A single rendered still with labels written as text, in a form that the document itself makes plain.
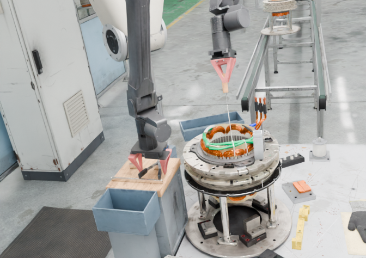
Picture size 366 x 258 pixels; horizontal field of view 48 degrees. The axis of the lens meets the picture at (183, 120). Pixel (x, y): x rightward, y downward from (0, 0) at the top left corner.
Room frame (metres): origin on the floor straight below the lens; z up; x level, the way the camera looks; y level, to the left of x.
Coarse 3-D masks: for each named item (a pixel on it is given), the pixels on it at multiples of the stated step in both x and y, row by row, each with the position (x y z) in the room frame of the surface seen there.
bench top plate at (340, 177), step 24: (288, 144) 1.73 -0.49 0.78; (312, 144) 1.70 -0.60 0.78; (336, 144) 1.67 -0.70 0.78; (288, 168) 1.52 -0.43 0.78; (312, 168) 1.49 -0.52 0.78; (336, 168) 1.47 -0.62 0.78; (360, 168) 1.44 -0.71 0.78; (192, 192) 1.45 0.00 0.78; (336, 192) 1.30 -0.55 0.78; (360, 192) 1.28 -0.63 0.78; (312, 216) 1.18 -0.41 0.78; (336, 216) 1.16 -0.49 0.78; (288, 240) 1.08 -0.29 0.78; (312, 240) 1.06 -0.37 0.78; (336, 240) 1.05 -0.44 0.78
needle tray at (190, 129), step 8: (232, 112) 1.57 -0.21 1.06; (192, 120) 1.55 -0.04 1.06; (200, 120) 1.56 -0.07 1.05; (208, 120) 1.56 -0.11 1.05; (216, 120) 1.56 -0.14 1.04; (224, 120) 1.57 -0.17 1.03; (232, 120) 1.57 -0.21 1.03; (240, 120) 1.51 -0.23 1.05; (184, 128) 1.55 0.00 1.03; (192, 128) 1.55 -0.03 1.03; (200, 128) 1.45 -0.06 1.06; (184, 136) 1.44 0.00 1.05; (192, 136) 1.45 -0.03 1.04
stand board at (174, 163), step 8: (128, 160) 1.28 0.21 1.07; (136, 160) 1.27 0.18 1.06; (144, 160) 1.26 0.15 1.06; (152, 160) 1.25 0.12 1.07; (176, 160) 1.23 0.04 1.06; (128, 168) 1.22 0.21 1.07; (152, 168) 1.20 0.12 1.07; (168, 168) 1.18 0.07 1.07; (176, 168) 1.20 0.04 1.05; (120, 176) 1.17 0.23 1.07; (128, 176) 1.17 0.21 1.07; (136, 176) 1.16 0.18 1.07; (144, 176) 1.15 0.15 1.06; (152, 176) 1.14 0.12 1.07; (168, 176) 1.13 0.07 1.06; (112, 184) 1.13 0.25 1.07; (120, 184) 1.12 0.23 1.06; (128, 184) 1.12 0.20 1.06; (136, 184) 1.11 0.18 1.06; (144, 184) 1.10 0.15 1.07; (152, 184) 1.10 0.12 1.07; (160, 184) 1.09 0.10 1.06; (168, 184) 1.12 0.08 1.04; (160, 192) 1.05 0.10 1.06
